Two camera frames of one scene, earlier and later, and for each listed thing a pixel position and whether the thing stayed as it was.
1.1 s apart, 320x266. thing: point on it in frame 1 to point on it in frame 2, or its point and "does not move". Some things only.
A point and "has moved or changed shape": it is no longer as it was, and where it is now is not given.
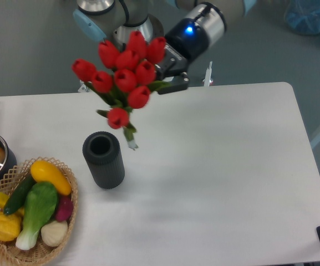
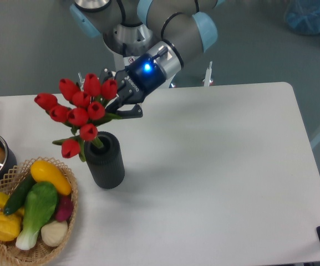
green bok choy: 40,202 does not move
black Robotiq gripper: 184,41 to 141,75
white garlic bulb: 53,233 does not move
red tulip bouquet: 125,79 has moved or changed shape
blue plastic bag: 312,17 does not move
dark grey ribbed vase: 102,152 does not move
